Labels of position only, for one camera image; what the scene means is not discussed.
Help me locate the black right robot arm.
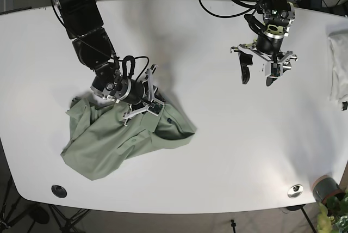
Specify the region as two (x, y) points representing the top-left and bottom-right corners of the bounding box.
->
(50, 0), (165, 121)

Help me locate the green potted plant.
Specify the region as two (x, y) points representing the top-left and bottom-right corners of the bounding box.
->
(317, 192), (347, 233)

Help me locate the silver table grommet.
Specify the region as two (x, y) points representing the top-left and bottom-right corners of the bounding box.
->
(287, 185), (304, 198)

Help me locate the black table grommet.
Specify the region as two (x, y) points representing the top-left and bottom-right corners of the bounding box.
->
(51, 185), (67, 199)

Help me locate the white printed T-shirt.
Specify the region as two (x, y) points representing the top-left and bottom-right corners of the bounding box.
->
(328, 29), (347, 111)

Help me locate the sage green T-shirt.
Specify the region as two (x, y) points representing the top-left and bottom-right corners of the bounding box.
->
(60, 97), (196, 181)

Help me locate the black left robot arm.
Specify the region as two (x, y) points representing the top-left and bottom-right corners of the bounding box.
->
(230, 0), (297, 87)

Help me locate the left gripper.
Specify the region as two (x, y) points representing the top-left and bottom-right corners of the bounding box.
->
(230, 16), (298, 87)

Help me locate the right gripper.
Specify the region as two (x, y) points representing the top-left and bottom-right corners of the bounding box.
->
(91, 64), (165, 126)

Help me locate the grey plant pot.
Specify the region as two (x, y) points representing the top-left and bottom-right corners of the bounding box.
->
(312, 175), (345, 205)

